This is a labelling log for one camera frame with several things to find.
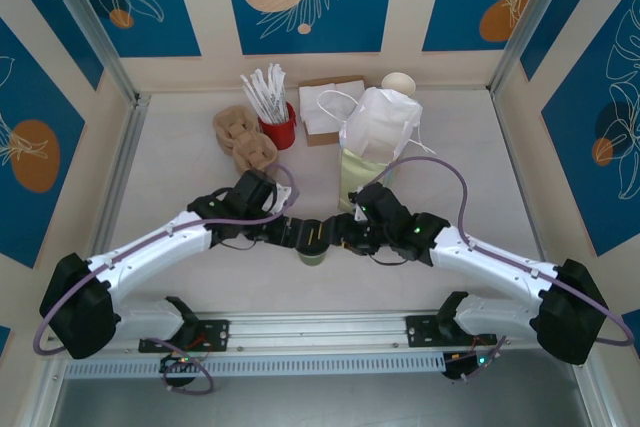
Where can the paper coffee cup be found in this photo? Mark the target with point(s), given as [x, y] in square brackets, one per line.
[313, 258]

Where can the printed paper gift bag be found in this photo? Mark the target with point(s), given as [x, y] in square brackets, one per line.
[355, 172]

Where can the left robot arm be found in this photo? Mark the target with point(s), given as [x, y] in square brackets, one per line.
[150, 257]

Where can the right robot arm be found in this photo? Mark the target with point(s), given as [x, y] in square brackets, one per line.
[490, 262]

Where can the cardboard napkin box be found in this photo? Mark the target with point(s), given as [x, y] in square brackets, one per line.
[320, 139]

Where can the stack of pulp cup carriers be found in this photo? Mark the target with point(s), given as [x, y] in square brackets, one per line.
[240, 137]

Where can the red straw container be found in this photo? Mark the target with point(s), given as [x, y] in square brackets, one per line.
[280, 134]

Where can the white napkin stack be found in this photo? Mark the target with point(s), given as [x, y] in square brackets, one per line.
[315, 107]
[347, 88]

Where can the black controller board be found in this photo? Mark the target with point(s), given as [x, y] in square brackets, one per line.
[180, 366]
[460, 367]

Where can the stack of paper cups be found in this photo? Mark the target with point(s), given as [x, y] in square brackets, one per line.
[397, 83]

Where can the grey metal shelf panel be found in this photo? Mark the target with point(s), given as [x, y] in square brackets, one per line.
[320, 402]

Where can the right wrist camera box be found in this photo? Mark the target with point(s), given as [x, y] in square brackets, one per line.
[360, 213]

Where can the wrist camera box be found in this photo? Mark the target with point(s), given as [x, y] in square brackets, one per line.
[282, 195]
[360, 213]

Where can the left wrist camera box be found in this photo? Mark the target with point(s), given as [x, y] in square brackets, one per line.
[282, 195]

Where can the aluminium mounting rail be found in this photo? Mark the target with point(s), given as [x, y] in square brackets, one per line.
[320, 327]

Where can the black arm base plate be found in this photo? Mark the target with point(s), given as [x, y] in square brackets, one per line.
[422, 331]
[215, 334]

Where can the aluminium frame post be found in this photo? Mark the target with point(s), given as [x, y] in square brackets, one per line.
[535, 22]
[90, 22]

